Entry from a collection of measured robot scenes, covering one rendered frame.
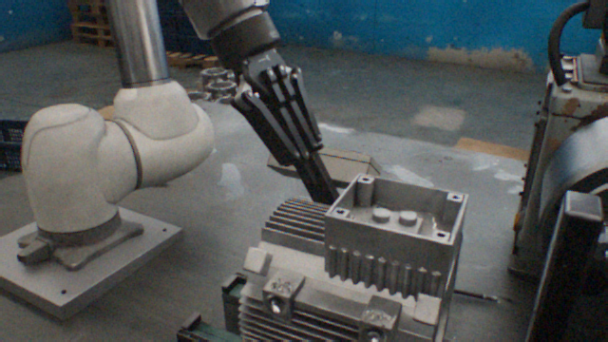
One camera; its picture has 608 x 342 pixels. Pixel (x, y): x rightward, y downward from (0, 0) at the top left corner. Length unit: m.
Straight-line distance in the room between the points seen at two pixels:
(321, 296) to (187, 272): 0.52
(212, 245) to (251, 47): 0.59
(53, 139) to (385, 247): 0.66
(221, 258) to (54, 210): 0.32
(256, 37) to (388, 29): 5.94
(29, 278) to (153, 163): 0.30
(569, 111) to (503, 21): 5.25
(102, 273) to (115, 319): 0.11
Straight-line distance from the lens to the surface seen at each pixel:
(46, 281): 0.99
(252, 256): 0.51
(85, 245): 1.02
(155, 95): 1.02
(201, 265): 0.99
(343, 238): 0.46
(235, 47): 0.54
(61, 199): 0.97
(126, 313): 0.92
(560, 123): 0.88
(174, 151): 1.03
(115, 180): 0.99
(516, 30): 6.10
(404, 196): 0.53
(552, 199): 0.70
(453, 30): 6.22
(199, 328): 0.68
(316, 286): 0.50
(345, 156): 0.74
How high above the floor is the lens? 1.38
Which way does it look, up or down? 27 degrees down
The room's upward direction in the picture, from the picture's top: straight up
